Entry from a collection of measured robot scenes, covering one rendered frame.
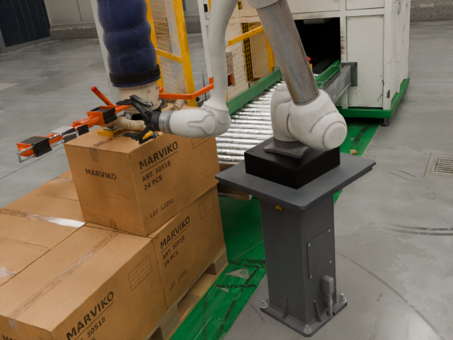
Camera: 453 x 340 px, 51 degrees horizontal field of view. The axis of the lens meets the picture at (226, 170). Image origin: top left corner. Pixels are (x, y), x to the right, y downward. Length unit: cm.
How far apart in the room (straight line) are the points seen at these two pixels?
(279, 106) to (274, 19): 43
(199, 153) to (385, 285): 116
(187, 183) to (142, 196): 31
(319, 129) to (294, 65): 24
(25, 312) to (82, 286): 21
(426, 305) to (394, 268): 31
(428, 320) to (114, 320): 140
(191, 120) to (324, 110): 47
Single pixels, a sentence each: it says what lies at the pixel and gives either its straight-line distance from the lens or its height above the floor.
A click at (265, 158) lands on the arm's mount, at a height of 84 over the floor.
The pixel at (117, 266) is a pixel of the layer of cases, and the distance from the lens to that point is 198.
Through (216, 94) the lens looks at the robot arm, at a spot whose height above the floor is 114.
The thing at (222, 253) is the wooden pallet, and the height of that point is 11.
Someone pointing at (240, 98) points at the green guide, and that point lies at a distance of 372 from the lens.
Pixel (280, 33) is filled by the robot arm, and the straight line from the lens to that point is 160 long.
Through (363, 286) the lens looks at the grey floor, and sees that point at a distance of 261.
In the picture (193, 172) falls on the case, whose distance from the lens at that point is 230.
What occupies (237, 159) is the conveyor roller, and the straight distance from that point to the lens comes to 278.
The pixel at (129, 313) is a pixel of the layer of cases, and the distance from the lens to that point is 209.
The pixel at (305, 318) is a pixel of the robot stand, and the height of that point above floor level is 6.
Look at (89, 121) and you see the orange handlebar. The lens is 200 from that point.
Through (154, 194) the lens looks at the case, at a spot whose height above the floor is 71.
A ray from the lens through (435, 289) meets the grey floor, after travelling 264.
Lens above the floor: 160
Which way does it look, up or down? 24 degrees down
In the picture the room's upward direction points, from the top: 7 degrees counter-clockwise
